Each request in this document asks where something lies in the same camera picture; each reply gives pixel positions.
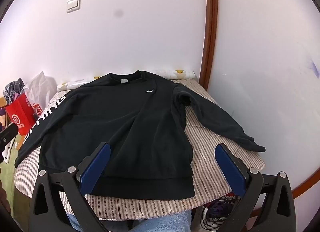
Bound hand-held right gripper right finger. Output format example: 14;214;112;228
215;143;297;232

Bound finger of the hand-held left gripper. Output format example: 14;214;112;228
0;124;19;148

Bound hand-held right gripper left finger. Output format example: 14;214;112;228
29;142;111;232

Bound black long-sleeve sweatshirt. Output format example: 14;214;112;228
14;70;266;200

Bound red paper bag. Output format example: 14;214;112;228
5;93;38;135

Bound striped quilted mattress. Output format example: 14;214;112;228
15;78;265;220

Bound plaid cloth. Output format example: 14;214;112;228
3;78;26;106

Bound white plastic bag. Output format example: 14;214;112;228
25;71;57;111

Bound brown wooden baseboard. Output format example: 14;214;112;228
291;172;320;200

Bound person's blue jeans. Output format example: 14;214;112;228
66;209;192;232

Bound white printed rolled mat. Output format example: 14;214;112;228
57;70;195;92

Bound tangle of black cables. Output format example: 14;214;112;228
202;194;251;231

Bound white wall switch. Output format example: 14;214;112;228
66;0;81;13

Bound brown wooden door frame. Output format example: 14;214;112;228
199;0;219;90

